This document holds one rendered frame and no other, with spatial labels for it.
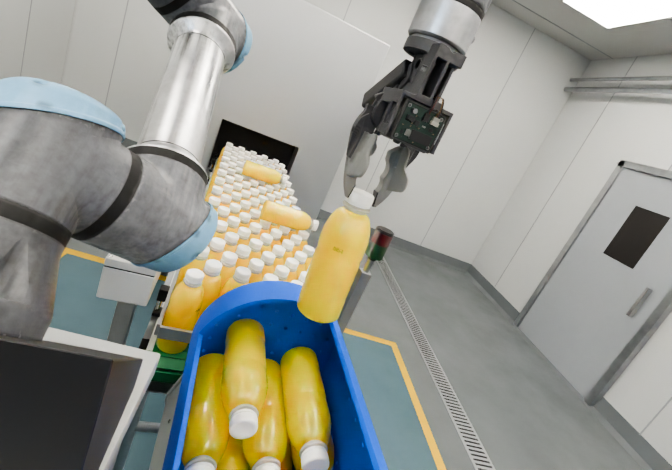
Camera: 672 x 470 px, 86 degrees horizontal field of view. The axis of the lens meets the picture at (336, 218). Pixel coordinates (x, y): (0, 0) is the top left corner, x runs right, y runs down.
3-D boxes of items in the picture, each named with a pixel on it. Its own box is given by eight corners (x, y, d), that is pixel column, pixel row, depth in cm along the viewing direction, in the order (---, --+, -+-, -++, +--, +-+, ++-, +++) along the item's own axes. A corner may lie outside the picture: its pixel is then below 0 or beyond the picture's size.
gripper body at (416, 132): (379, 138, 42) (427, 30, 38) (358, 127, 49) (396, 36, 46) (432, 161, 44) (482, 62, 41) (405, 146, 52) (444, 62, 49)
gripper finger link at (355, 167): (336, 198, 45) (377, 133, 43) (327, 184, 50) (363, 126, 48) (356, 209, 46) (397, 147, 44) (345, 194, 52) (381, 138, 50)
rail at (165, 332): (156, 338, 80) (159, 327, 79) (157, 335, 80) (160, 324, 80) (321, 366, 93) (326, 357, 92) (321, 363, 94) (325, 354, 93)
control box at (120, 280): (95, 297, 76) (105, 256, 73) (124, 253, 94) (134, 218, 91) (146, 307, 80) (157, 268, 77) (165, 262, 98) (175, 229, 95)
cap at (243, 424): (230, 429, 52) (229, 441, 50) (229, 409, 50) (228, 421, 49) (257, 426, 53) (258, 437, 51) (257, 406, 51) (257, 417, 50)
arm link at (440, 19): (411, 1, 45) (462, 31, 48) (395, 38, 46) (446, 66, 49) (440, -10, 38) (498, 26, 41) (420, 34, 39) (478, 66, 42)
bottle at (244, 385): (226, 349, 69) (218, 440, 52) (225, 318, 66) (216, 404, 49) (264, 345, 70) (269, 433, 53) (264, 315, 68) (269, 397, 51)
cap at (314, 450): (295, 461, 51) (296, 474, 50) (308, 442, 50) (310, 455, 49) (319, 465, 53) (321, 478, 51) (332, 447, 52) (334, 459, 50)
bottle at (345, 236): (303, 292, 61) (339, 190, 56) (342, 309, 60) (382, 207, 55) (289, 312, 54) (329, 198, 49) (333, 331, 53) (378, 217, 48)
